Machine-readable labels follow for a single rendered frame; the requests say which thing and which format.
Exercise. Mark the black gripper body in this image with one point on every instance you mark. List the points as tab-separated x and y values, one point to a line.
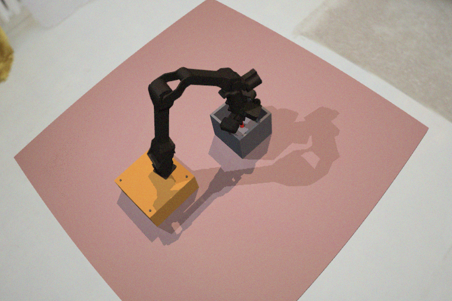
231	124

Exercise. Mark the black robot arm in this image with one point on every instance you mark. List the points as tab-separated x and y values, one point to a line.
162	148

